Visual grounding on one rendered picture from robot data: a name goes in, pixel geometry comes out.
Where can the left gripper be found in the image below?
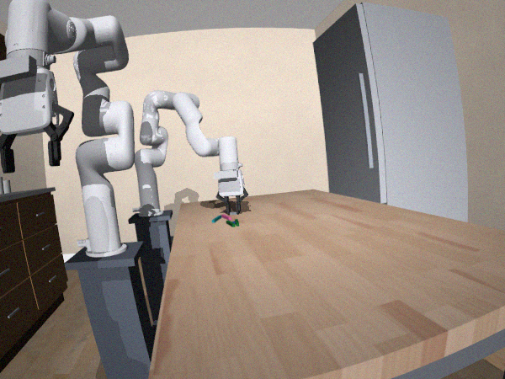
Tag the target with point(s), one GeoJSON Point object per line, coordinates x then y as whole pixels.
{"type": "Point", "coordinates": [232, 187]}

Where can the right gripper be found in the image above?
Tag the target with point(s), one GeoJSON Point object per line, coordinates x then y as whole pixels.
{"type": "Point", "coordinates": [24, 110]}

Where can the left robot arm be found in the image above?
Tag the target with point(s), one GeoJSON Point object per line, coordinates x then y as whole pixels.
{"type": "Point", "coordinates": [186, 105]}

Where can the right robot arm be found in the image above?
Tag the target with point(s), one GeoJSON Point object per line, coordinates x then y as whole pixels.
{"type": "Point", "coordinates": [36, 31]}

